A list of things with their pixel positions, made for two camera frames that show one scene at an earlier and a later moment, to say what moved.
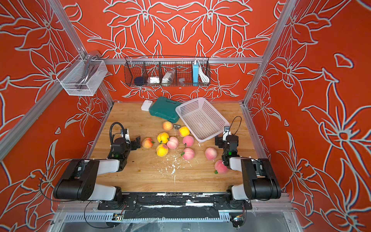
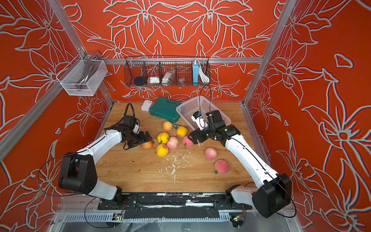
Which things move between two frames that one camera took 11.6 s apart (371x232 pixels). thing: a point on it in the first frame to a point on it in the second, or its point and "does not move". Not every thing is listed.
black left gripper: x=132 y=144 to x=142 y=139
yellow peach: x=162 y=150 does not move
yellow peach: x=183 y=131 does not move
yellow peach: x=163 y=137 does not move
